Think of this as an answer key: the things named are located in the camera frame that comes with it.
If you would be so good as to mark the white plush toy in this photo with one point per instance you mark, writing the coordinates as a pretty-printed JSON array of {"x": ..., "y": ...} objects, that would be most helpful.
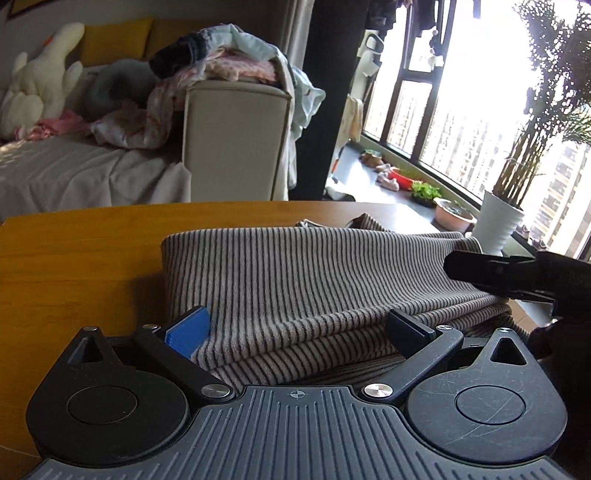
[{"x": 46, "y": 78}]

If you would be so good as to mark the yellow cushion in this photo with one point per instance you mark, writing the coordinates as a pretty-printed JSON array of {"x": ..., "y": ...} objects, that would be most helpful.
[
  {"x": 168, "y": 34},
  {"x": 115, "y": 41}
]

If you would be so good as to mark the beige curtain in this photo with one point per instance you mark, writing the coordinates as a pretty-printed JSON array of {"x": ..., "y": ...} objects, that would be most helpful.
[{"x": 295, "y": 32}]

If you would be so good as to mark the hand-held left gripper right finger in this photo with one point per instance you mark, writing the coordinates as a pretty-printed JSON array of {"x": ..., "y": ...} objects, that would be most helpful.
[{"x": 406, "y": 330}]

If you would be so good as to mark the light blue garment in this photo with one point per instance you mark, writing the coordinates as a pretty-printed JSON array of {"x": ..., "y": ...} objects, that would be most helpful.
[{"x": 258, "y": 44}]

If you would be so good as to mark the pink patterned cloth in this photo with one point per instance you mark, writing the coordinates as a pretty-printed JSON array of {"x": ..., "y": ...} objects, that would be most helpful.
[{"x": 138, "y": 124}]

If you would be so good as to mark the cream hanging towel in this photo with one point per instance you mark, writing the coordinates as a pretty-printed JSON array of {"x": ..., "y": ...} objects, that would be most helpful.
[{"x": 354, "y": 120}]

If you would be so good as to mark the beige sofa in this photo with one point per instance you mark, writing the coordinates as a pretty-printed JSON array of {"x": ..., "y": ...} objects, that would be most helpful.
[{"x": 231, "y": 138}]

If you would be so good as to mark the red basin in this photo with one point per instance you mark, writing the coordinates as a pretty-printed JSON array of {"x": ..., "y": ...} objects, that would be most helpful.
[{"x": 401, "y": 177}]

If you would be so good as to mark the tall palm plant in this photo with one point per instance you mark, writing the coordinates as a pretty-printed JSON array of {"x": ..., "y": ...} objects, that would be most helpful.
[{"x": 554, "y": 69}]

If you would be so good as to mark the striped grey knit garment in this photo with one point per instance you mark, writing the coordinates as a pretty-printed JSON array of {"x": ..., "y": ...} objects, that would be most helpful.
[{"x": 300, "y": 277}]

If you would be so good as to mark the pink flower pot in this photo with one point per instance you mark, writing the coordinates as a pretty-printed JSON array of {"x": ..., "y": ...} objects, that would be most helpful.
[{"x": 452, "y": 217}]

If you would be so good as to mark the white plant pot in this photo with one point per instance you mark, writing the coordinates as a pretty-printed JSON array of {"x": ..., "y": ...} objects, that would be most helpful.
[{"x": 496, "y": 221}]

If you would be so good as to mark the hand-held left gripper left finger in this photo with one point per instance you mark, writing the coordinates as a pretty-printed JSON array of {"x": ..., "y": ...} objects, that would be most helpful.
[{"x": 187, "y": 334}]

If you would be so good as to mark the small pink cloth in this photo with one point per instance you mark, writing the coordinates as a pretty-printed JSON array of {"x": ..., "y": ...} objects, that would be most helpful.
[{"x": 51, "y": 125}]

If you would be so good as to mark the dark blue garment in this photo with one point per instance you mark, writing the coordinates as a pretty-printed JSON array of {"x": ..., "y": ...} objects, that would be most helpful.
[{"x": 178, "y": 53}]

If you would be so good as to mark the small windowsill ornaments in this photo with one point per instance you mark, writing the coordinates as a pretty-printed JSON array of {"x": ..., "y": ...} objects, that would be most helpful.
[{"x": 531, "y": 235}]

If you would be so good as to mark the grey plush pillow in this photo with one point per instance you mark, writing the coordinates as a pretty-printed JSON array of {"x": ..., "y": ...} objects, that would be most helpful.
[{"x": 115, "y": 87}]

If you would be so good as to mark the hanging dark clothes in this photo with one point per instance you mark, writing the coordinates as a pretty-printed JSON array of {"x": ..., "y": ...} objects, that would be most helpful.
[{"x": 415, "y": 11}]

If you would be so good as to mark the white plastic fixture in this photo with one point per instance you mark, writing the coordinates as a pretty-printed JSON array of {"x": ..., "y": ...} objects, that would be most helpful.
[{"x": 371, "y": 50}]

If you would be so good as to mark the small green plant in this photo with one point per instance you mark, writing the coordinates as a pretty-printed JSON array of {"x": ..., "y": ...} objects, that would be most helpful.
[{"x": 425, "y": 191}]

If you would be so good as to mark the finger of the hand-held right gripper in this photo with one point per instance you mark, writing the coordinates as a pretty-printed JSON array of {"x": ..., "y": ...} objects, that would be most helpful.
[{"x": 485, "y": 270}]

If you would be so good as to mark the grey sofa sheet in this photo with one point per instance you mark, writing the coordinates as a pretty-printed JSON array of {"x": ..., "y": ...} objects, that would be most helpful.
[{"x": 83, "y": 180}]

